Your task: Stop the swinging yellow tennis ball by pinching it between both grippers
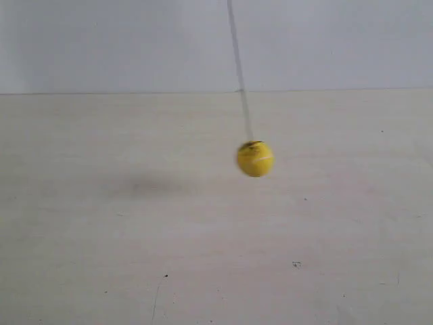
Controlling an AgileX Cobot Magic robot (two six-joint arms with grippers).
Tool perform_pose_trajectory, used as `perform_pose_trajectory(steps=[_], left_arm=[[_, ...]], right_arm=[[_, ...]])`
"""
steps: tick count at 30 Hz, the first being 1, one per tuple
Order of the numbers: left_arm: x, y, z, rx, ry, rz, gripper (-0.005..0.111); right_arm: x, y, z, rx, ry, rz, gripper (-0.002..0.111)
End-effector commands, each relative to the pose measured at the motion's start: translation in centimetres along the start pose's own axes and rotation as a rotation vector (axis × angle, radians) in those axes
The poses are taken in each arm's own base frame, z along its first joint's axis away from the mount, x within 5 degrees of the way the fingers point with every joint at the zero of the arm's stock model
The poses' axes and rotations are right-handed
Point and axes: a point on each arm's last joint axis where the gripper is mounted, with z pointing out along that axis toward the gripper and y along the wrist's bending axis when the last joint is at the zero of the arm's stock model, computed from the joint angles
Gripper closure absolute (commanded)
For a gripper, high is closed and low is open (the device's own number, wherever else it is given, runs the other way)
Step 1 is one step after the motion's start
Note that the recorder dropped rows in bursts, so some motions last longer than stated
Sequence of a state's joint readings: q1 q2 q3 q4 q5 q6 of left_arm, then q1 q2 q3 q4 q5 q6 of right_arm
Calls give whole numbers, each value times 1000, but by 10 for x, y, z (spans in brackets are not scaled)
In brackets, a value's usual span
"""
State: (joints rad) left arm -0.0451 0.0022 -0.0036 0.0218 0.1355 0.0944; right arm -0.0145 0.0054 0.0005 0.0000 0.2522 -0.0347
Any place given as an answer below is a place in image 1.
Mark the thin dark string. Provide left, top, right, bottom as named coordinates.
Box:
left=226, top=0, right=254, bottom=143

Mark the yellow tennis ball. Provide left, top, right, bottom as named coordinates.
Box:
left=236, top=141, right=275, bottom=177

